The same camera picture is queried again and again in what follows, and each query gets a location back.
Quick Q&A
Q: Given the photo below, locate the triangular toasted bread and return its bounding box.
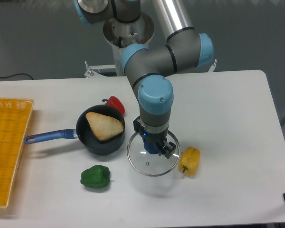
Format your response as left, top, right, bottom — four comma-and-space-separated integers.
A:
85, 112, 124, 142

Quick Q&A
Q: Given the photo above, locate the glass pot lid blue knob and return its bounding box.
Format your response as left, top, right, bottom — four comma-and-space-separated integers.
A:
127, 131, 180, 177

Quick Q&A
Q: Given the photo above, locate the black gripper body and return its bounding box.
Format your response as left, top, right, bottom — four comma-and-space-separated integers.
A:
133, 115, 171, 149

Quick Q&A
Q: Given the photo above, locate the yellow bell pepper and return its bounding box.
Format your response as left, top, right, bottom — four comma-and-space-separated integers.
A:
178, 146, 200, 176

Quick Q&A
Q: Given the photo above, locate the black cable on floor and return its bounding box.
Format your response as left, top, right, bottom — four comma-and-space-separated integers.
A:
0, 73, 34, 80

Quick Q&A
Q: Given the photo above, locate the white bracket right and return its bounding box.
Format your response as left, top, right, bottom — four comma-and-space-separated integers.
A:
208, 59, 218, 73

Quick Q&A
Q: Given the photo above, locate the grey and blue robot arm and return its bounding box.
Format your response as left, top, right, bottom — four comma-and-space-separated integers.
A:
74, 0, 214, 158

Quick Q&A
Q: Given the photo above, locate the red bell pepper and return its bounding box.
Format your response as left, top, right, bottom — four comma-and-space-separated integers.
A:
102, 96, 125, 115

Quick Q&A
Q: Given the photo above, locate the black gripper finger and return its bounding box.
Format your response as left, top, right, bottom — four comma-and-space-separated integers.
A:
159, 141, 176, 159

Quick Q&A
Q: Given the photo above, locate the green bell pepper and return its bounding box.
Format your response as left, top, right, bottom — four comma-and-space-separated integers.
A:
80, 165, 110, 189

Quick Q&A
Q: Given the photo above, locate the dark blue saucepan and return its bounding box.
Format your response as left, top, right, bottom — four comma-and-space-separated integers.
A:
24, 104, 125, 156

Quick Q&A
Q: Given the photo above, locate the yellow woven basket tray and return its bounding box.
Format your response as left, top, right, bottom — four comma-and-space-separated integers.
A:
0, 98, 34, 208

